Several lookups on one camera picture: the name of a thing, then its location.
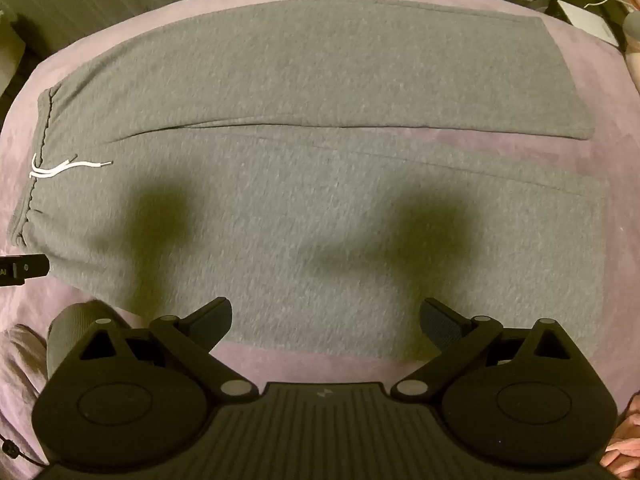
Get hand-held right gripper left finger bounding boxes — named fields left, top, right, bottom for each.
left=75, top=297, right=254, bottom=404

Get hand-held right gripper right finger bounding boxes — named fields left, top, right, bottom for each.
left=391, top=297, right=572, bottom=404

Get grey pants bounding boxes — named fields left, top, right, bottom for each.
left=6, top=1, right=608, bottom=362

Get person's right hand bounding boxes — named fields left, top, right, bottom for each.
left=599, top=410, right=640, bottom=479

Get pink blanket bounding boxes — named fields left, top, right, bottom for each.
left=0, top=0, right=640, bottom=480

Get grey curtain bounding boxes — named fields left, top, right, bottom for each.
left=0, top=0, right=227, bottom=61

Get black cable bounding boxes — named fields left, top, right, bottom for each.
left=0, top=432, right=48, bottom=467

